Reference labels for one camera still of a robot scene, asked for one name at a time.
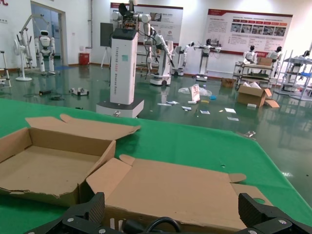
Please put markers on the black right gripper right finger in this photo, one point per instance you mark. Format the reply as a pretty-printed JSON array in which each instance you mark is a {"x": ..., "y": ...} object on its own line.
[{"x": 248, "y": 209}]

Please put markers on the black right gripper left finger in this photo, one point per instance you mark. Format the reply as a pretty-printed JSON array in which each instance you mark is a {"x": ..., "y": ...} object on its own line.
[{"x": 93, "y": 209}]

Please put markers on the open brown cardboard box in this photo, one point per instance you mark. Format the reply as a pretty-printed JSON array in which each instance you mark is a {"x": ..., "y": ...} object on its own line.
[
  {"x": 170, "y": 185},
  {"x": 48, "y": 170}
]

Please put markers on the small printed cardboard box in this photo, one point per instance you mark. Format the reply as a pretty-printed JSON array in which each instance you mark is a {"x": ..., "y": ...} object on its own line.
[{"x": 228, "y": 83}]

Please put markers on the closed cardboard box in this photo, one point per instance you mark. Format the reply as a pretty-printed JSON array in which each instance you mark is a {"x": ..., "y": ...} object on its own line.
[{"x": 264, "y": 61}]

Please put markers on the metal table clamp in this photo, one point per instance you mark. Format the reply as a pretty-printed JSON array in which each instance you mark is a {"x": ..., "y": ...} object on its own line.
[
  {"x": 249, "y": 135},
  {"x": 117, "y": 113}
]

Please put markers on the white paper sheet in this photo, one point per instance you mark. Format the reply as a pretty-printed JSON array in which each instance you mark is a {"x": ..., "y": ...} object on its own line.
[
  {"x": 233, "y": 119},
  {"x": 230, "y": 110}
]

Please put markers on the white foam block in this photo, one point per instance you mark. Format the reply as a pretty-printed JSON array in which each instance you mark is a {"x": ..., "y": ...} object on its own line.
[{"x": 251, "y": 105}]

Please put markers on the blue card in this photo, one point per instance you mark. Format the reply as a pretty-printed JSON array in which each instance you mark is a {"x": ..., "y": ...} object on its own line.
[{"x": 205, "y": 111}]

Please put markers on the large open cardboard carton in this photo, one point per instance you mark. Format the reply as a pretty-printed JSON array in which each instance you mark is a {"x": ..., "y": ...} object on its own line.
[{"x": 251, "y": 96}]

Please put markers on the yellow sponge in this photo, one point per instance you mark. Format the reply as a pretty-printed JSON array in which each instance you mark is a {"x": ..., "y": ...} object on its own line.
[{"x": 204, "y": 100}]

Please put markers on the white-blue leaflet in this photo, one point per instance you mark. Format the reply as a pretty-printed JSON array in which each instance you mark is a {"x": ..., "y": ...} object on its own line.
[{"x": 187, "y": 108}]

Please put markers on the white floor device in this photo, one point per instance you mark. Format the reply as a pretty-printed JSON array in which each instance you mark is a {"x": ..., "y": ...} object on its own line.
[{"x": 79, "y": 91}]

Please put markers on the clear plastic bag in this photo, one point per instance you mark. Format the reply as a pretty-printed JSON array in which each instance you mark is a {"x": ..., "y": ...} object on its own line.
[{"x": 206, "y": 92}]

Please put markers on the black power brick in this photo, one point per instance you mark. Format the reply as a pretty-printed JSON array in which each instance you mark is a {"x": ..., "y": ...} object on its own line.
[{"x": 45, "y": 91}]

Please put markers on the white bag with red print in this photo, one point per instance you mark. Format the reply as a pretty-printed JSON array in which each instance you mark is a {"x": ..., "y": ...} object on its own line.
[{"x": 195, "y": 93}]

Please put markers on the white-blue packet pile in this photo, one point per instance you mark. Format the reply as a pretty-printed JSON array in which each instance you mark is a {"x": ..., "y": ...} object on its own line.
[{"x": 168, "y": 103}]

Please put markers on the metal rack cart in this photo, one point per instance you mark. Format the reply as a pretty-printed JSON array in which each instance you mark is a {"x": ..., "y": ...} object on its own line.
[{"x": 253, "y": 73}]

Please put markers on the red bin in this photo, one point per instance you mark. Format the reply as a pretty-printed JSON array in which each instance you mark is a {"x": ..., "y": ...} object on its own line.
[{"x": 84, "y": 59}]

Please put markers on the white humanoid torso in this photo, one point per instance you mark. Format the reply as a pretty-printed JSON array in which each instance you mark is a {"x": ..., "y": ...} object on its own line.
[
  {"x": 249, "y": 56},
  {"x": 275, "y": 56}
]

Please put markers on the white robot with outstretched arms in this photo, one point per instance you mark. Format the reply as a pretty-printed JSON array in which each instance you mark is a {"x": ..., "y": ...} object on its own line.
[{"x": 204, "y": 61}]

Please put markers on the white humanoid on wheeled base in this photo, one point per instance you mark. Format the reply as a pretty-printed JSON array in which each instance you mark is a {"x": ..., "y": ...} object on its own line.
[{"x": 163, "y": 63}]

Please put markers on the metal step ladder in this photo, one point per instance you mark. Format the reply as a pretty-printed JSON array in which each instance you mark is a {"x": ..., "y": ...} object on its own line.
[{"x": 6, "y": 70}]

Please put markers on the white standing fan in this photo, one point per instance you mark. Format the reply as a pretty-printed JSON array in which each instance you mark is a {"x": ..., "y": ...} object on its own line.
[{"x": 23, "y": 61}]

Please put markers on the white robot with screen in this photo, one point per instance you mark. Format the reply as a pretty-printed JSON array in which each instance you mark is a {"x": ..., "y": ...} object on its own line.
[{"x": 181, "y": 58}]

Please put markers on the white standing humanoid robot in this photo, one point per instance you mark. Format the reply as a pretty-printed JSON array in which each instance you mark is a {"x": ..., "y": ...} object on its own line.
[{"x": 45, "y": 48}]

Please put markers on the black display on stand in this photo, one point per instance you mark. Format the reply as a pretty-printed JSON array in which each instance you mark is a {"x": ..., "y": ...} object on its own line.
[{"x": 106, "y": 34}]

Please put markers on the grey metal shelf frame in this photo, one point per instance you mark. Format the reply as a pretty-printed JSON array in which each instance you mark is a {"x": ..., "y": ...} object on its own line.
[{"x": 280, "y": 73}]

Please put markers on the glass door with frame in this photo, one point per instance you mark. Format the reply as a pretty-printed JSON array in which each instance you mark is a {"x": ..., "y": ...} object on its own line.
[{"x": 62, "y": 36}]

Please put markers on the red-trimmed wall poster board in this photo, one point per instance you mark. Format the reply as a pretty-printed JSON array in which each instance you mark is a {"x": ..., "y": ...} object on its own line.
[
  {"x": 168, "y": 22},
  {"x": 248, "y": 29}
]

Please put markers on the grey wall pipe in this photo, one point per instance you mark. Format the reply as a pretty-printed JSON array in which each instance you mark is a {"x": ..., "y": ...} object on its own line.
[{"x": 92, "y": 24}]

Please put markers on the white hoist frame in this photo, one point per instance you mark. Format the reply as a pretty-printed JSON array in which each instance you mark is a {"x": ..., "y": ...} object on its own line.
[{"x": 25, "y": 26}]

